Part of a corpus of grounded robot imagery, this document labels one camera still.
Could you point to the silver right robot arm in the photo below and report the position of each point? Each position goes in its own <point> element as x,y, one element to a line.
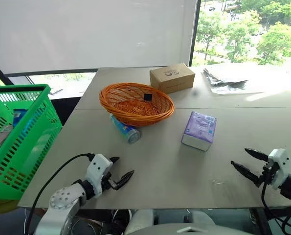
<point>290,187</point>

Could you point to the purple tissue pack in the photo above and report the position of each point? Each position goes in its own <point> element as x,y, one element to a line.
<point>201,127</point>

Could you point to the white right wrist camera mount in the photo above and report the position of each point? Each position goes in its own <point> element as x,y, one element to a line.
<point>281,161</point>

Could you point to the blue printed can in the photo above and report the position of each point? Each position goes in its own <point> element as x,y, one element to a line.
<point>128,133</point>

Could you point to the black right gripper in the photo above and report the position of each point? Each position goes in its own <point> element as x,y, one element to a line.
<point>268,173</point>

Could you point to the blue packet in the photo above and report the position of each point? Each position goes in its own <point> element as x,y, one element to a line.
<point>19,117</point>

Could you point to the green plastic shopping basket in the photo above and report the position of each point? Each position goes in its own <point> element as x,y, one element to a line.
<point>30,137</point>

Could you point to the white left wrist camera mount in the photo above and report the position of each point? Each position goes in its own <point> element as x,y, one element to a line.
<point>97,169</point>

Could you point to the white roller window blind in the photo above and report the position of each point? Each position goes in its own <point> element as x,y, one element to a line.
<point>86,31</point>

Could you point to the grey rounded robot body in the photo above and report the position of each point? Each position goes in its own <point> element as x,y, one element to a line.
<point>204,224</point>

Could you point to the small black cube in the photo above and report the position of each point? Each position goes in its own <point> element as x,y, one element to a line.
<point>148,97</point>

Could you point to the black window frame post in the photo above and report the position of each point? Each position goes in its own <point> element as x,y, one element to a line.
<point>193,36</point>

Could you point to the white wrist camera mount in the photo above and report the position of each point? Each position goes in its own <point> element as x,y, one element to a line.
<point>97,169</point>
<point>281,161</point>

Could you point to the orange wicker basket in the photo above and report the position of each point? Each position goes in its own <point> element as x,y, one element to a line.
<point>125,107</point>

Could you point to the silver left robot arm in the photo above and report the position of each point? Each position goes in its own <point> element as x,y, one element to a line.
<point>62,205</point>

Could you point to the yellow round stool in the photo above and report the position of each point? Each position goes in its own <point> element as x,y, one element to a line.
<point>1,206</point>

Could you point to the brown cardboard box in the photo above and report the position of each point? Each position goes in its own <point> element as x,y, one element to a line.
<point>172,79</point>

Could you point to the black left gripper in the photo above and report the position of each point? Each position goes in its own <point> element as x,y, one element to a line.
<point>107,182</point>

